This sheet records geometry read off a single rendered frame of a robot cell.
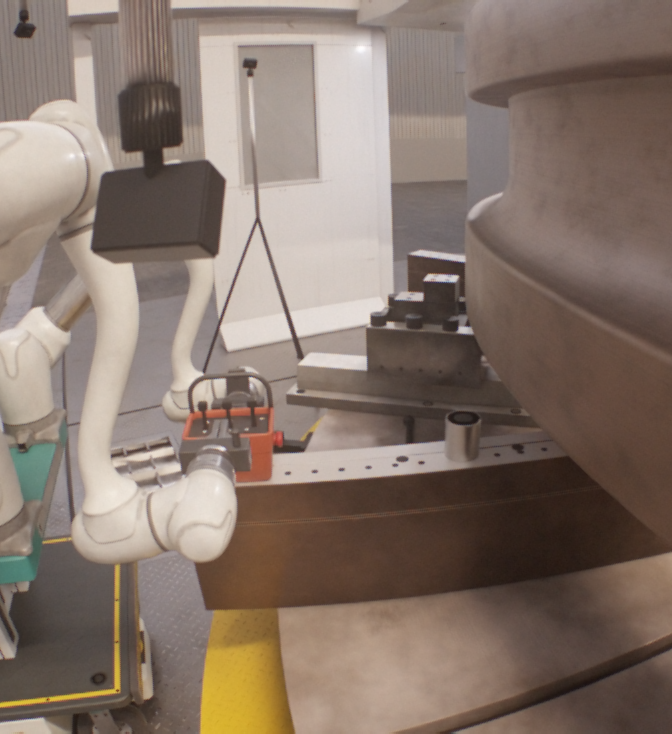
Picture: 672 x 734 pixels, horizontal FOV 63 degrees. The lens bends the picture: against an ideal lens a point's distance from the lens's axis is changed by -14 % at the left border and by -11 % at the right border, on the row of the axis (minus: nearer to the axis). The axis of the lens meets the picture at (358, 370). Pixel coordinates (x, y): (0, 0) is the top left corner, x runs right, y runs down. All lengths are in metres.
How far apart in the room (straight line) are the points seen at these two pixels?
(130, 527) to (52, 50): 13.92
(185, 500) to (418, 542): 0.70
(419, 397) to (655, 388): 1.71
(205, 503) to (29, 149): 0.56
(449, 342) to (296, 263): 2.28
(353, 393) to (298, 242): 2.01
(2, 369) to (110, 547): 0.70
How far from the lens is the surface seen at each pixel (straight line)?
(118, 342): 0.88
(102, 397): 0.92
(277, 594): 1.56
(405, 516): 1.44
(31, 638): 1.68
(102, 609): 1.69
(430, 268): 3.55
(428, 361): 2.34
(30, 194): 0.68
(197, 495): 0.95
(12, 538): 1.24
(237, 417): 1.42
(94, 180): 0.81
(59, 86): 14.50
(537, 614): 1.58
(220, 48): 4.22
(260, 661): 1.89
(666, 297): 1.00
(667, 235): 1.04
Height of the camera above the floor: 1.41
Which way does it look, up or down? 22 degrees down
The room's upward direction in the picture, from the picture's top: 2 degrees counter-clockwise
